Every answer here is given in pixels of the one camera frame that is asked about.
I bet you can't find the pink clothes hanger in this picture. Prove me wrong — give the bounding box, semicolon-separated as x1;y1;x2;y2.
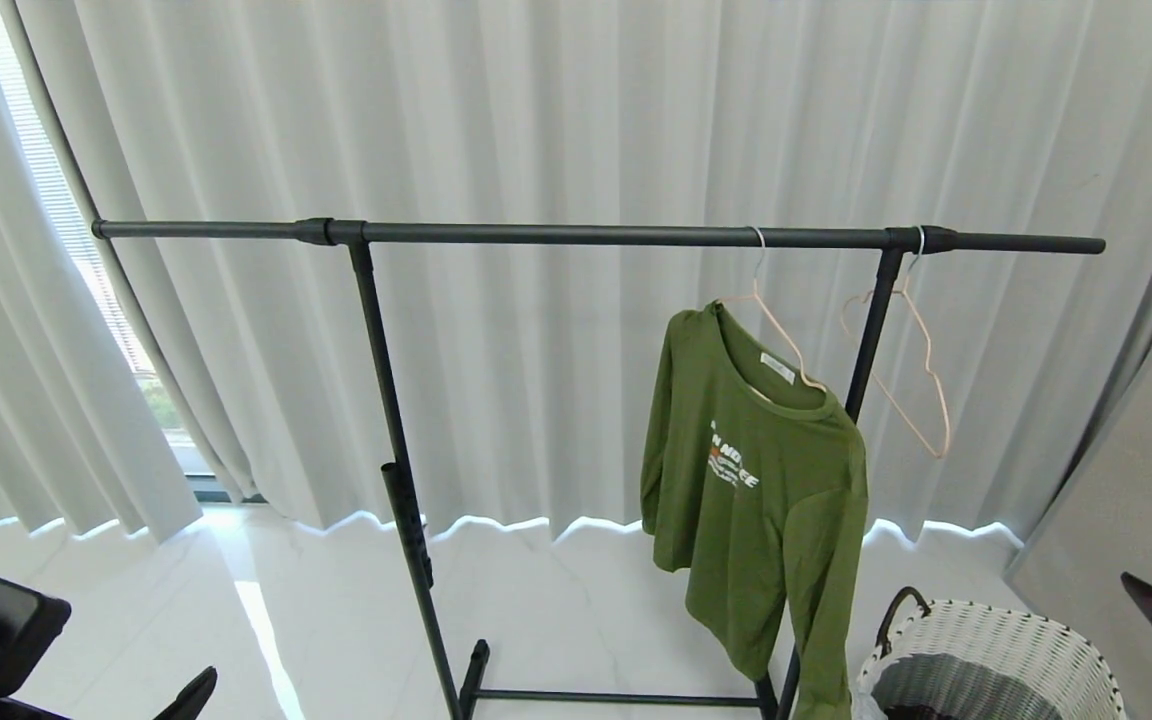
721;228;829;393
841;240;952;461

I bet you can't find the green garment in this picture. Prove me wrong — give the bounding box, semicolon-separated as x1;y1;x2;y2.
640;300;870;720

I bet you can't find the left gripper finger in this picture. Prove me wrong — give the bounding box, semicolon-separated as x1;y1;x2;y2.
154;667;219;720

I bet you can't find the black clothes rack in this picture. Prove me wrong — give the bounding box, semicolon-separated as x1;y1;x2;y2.
91;217;1107;720

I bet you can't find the white laundry basket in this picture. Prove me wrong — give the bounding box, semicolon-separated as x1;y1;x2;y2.
854;587;1127;720

